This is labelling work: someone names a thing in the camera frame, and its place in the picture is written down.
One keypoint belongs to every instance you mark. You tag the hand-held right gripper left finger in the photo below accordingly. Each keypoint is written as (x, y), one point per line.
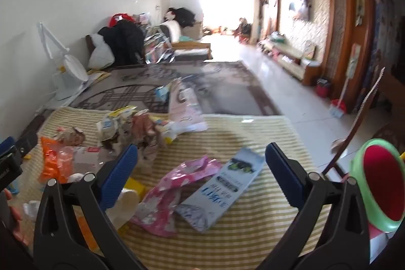
(120, 176)

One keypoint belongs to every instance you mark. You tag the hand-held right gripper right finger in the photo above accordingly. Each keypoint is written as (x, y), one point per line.
(284, 176)

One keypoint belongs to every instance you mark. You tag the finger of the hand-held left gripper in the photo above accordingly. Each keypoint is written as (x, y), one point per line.
(7, 146)

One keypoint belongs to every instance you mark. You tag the blue white carton box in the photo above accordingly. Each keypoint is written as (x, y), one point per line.
(218, 191)

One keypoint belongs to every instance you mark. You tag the red bin green rim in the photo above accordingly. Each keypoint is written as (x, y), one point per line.
(386, 181)

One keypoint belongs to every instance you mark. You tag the red trash can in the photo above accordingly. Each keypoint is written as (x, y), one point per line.
(322, 88)

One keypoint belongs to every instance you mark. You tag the person's left hand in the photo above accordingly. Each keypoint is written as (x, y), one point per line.
(14, 213)

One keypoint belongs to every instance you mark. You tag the cream crumpled paper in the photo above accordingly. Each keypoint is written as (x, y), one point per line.
(125, 205)

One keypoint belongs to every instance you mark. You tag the clear plastic wrapper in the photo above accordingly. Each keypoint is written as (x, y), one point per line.
(87, 159)

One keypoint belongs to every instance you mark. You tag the orange plastic bag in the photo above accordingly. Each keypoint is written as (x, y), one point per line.
(52, 162)

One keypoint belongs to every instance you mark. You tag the white crumpled paper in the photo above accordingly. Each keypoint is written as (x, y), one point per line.
(31, 210)

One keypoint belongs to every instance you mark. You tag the pink plastic wrapper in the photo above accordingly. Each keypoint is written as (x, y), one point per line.
(158, 206)

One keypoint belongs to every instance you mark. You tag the floral crumpled wrapper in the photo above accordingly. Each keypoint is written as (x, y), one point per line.
(144, 134)

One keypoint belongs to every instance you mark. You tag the crushed white brown carton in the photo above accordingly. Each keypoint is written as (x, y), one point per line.
(109, 128)

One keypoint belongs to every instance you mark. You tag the brown crumpled wrapper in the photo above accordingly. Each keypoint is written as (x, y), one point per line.
(71, 134)

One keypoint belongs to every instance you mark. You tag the yellow white flattened carton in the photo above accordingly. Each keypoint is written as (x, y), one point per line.
(121, 111)

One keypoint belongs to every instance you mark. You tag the small white paper scrap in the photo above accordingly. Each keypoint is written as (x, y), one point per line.
(248, 120)

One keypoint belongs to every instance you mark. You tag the light blue small packet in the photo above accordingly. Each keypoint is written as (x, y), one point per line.
(163, 93)

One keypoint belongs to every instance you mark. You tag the white desk lamp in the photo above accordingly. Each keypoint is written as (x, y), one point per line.
(71, 70)

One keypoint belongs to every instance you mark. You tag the yellow envelope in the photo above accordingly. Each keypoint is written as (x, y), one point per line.
(98, 75)

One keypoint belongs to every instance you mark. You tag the dark wooden chair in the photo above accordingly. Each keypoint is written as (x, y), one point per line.
(391, 130)

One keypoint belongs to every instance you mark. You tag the low television cabinet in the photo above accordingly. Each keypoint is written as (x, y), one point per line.
(294, 58)

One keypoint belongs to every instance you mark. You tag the white pillow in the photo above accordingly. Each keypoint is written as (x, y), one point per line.
(101, 51)

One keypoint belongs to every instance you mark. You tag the shiny foil bags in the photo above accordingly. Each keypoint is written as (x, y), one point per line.
(158, 47)

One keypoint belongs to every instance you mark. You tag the black coat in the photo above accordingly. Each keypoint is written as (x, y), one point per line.
(123, 39)

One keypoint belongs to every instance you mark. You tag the wooden sofa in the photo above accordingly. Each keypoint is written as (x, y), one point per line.
(193, 50)

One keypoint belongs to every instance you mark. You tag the white cushion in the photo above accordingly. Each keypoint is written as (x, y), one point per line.
(174, 30)

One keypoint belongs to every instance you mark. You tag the red bag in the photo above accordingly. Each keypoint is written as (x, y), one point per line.
(121, 18)

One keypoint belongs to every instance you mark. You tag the blue printed poster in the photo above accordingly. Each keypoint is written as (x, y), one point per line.
(383, 36)

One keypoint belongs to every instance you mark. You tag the black clothing pile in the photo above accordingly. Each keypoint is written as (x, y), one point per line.
(183, 15)

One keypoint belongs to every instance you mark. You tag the wall television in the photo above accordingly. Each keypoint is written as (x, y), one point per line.
(300, 10)

